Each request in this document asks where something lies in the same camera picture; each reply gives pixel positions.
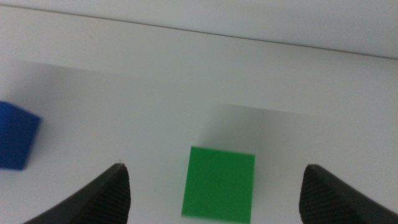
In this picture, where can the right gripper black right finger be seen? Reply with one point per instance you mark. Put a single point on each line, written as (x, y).
(329, 202)

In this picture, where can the blue cube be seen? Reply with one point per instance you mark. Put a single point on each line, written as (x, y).
(15, 137)

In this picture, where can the green cube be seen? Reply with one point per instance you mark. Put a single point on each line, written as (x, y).
(219, 186)

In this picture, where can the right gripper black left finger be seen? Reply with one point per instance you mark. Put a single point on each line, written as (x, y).
(102, 202)

